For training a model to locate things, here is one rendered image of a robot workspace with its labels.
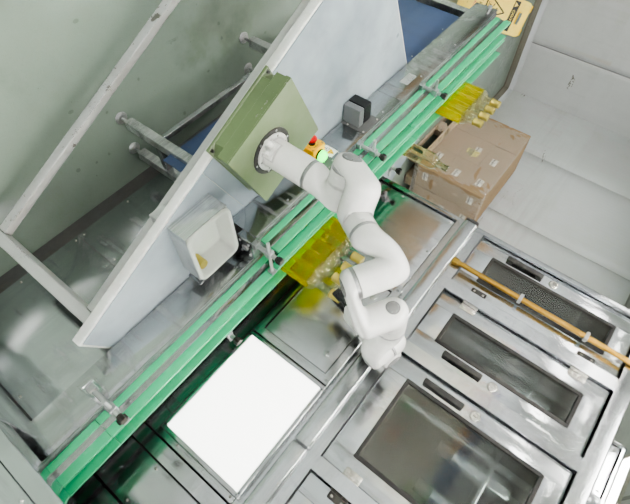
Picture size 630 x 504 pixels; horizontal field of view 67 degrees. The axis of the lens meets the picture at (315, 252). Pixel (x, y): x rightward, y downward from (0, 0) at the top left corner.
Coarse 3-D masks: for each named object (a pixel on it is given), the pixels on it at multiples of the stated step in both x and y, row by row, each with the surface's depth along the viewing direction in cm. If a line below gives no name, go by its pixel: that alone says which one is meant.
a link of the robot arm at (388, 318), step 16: (352, 272) 116; (352, 288) 115; (352, 304) 116; (368, 304) 123; (384, 304) 120; (400, 304) 120; (352, 320) 121; (368, 320) 118; (384, 320) 119; (400, 320) 119; (368, 336) 120; (384, 336) 127; (400, 336) 128
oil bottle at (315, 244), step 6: (312, 240) 174; (318, 240) 174; (306, 246) 173; (312, 246) 172; (318, 246) 172; (324, 246) 172; (330, 246) 172; (318, 252) 171; (324, 252) 171; (330, 252) 171; (336, 252) 171; (330, 258) 170; (336, 258) 170; (330, 264) 171
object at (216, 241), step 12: (216, 216) 141; (228, 216) 146; (204, 228) 139; (216, 228) 157; (228, 228) 153; (192, 240) 137; (204, 240) 155; (216, 240) 161; (228, 240) 160; (192, 252) 140; (204, 252) 159; (216, 252) 159; (228, 252) 159; (216, 264) 157; (204, 276) 153
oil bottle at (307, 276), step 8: (288, 264) 168; (296, 264) 168; (304, 264) 168; (288, 272) 170; (296, 272) 166; (304, 272) 166; (312, 272) 166; (296, 280) 170; (304, 280) 165; (312, 280) 165; (312, 288) 167
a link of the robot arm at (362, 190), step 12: (336, 156) 131; (348, 156) 129; (336, 168) 128; (348, 168) 125; (360, 168) 125; (348, 180) 122; (360, 180) 121; (372, 180) 122; (348, 192) 122; (360, 192) 120; (372, 192) 120; (348, 204) 123; (360, 204) 121; (372, 204) 122; (348, 216) 124; (360, 216) 122; (372, 216) 125; (348, 228) 122
